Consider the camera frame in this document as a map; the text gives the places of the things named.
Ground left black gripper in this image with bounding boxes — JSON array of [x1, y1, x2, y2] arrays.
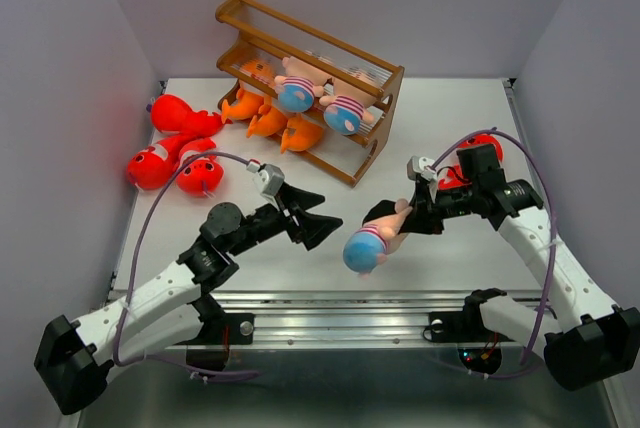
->
[[228, 181, 342, 256]]

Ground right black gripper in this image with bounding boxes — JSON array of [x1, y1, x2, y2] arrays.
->
[[392, 181, 478, 235]]

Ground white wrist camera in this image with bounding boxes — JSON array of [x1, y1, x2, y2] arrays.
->
[[246, 159, 285, 200], [406, 155, 438, 183]]

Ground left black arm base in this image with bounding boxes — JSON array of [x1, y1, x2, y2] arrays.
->
[[177, 294, 255, 346]]

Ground boy doll blue pants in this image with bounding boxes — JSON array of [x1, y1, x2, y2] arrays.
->
[[274, 56, 330, 113]]

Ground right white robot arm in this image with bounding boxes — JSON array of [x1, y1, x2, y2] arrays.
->
[[402, 144, 639, 391]]

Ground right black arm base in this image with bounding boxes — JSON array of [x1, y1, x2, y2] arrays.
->
[[422, 288, 509, 343]]

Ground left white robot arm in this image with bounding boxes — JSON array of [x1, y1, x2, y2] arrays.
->
[[34, 184, 343, 415]]

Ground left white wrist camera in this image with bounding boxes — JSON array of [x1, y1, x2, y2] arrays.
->
[[246, 159, 285, 200]]

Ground aluminium mounting rail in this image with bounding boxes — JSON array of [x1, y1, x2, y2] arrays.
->
[[79, 290, 546, 351]]

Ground orange shark plush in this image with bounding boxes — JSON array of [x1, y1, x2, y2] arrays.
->
[[246, 100, 289, 138], [280, 114, 324, 153], [221, 59, 275, 122]]

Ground boy doll striped shirt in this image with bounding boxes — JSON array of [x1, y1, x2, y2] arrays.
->
[[319, 78, 377, 136]]

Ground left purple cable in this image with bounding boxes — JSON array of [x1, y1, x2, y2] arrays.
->
[[112, 150, 261, 383]]

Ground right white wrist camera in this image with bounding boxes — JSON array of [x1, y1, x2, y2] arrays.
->
[[406, 155, 438, 183]]

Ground red shark plush top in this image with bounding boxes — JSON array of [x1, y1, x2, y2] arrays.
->
[[148, 94, 228, 138]]

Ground red shark plush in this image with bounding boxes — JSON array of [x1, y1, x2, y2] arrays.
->
[[438, 134, 504, 190], [176, 137, 224, 197], [125, 134, 195, 191], [148, 94, 228, 138]]

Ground brown wooden toy shelf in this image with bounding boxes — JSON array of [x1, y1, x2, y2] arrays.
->
[[215, 0, 404, 187]]

